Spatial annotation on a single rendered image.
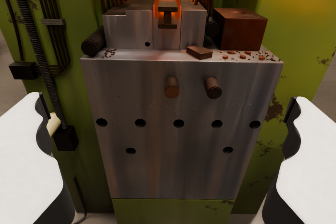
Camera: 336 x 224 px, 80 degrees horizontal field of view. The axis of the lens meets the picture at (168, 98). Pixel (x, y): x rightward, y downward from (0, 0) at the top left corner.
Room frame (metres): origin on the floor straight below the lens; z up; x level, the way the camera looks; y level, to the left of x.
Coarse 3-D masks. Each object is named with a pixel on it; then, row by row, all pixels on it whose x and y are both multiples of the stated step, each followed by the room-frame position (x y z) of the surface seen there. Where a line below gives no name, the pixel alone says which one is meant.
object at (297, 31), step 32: (224, 0) 0.87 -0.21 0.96; (256, 0) 0.56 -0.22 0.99; (288, 0) 0.55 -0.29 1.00; (320, 0) 0.56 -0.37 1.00; (288, 32) 0.56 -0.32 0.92; (320, 32) 0.56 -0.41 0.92; (288, 64) 0.56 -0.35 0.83; (320, 64) 0.56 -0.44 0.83; (288, 96) 0.56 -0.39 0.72; (256, 160) 0.56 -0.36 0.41; (256, 192) 0.56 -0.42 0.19
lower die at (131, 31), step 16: (128, 0) 0.62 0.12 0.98; (144, 0) 0.54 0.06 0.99; (112, 16) 0.41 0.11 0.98; (128, 16) 0.41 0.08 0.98; (144, 16) 0.41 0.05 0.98; (192, 16) 0.41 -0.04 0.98; (112, 32) 0.41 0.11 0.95; (128, 32) 0.41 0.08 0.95; (144, 32) 0.41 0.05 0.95; (160, 32) 0.41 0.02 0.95; (176, 32) 0.41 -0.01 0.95; (192, 32) 0.41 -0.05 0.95; (128, 48) 0.41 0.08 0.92; (144, 48) 0.41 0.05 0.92; (160, 48) 0.41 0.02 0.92; (176, 48) 0.41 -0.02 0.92
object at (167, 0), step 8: (160, 0) 0.37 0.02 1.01; (168, 0) 0.37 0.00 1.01; (176, 0) 0.40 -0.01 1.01; (160, 8) 0.31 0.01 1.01; (168, 8) 0.31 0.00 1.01; (176, 8) 0.31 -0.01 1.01; (160, 16) 0.36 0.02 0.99; (168, 16) 0.31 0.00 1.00; (176, 16) 0.40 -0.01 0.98; (160, 24) 0.31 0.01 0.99; (168, 24) 0.31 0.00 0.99; (176, 24) 0.31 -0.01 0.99
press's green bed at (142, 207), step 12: (120, 204) 0.35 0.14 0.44; (132, 204) 0.35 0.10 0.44; (144, 204) 0.35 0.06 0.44; (156, 204) 0.35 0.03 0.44; (168, 204) 0.35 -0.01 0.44; (180, 204) 0.35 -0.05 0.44; (192, 204) 0.35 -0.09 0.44; (204, 204) 0.35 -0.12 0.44; (216, 204) 0.35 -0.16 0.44; (228, 204) 0.35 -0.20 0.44; (120, 216) 0.35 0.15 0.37; (132, 216) 0.35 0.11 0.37; (144, 216) 0.35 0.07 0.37; (156, 216) 0.35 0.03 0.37; (168, 216) 0.35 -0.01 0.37; (180, 216) 0.35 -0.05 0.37; (192, 216) 0.35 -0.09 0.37; (204, 216) 0.35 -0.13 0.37; (216, 216) 0.35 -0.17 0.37; (228, 216) 0.35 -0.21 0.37
